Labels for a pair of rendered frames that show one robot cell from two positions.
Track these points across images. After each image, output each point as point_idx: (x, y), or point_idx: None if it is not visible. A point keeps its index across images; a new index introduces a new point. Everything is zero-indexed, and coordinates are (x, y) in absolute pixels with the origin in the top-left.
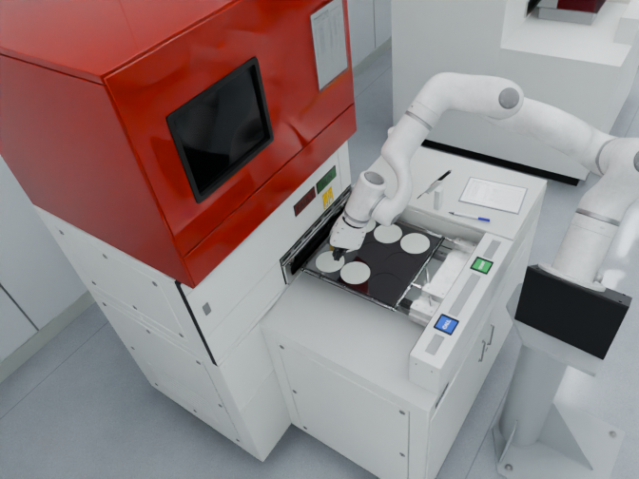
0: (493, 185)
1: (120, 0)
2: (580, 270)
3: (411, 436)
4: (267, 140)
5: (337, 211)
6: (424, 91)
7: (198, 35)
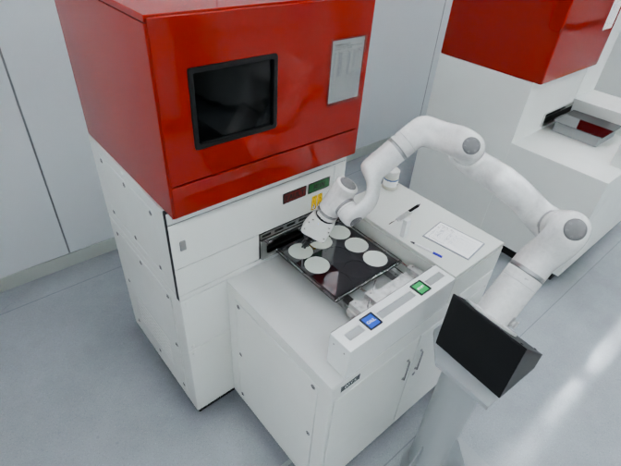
0: (456, 233)
1: None
2: (498, 311)
3: (316, 414)
4: (271, 125)
5: None
6: (407, 126)
7: (231, 17)
